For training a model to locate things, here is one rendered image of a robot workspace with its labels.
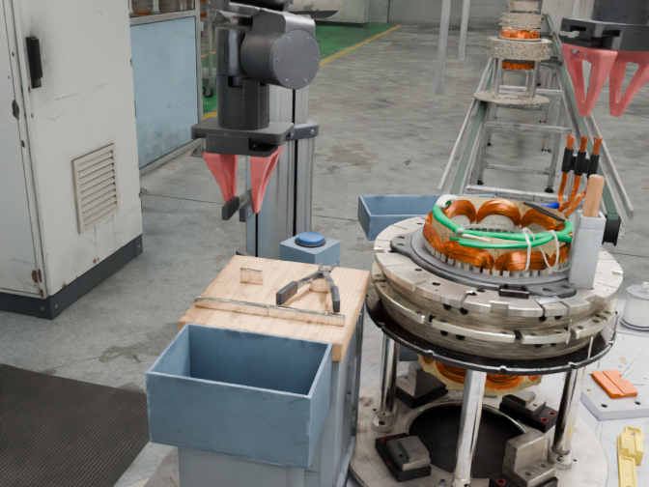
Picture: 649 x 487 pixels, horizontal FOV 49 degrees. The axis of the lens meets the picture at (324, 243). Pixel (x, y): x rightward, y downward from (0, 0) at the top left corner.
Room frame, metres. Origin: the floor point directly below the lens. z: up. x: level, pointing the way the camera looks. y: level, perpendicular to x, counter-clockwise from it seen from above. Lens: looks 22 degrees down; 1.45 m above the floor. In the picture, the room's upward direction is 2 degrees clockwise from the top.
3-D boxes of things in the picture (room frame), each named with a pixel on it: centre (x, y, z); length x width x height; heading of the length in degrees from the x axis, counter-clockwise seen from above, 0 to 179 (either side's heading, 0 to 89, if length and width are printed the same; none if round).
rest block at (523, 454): (0.77, -0.28, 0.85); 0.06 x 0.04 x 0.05; 124
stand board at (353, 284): (0.79, 0.05, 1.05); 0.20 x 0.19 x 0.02; 169
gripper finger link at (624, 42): (0.79, -0.31, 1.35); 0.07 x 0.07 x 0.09; 20
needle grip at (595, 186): (0.79, -0.31, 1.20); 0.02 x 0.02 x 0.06
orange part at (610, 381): (1.03, -0.50, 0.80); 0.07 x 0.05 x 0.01; 11
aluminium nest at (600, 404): (1.02, -0.48, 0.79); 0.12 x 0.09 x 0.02; 11
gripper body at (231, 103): (0.77, 0.09, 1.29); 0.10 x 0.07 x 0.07; 80
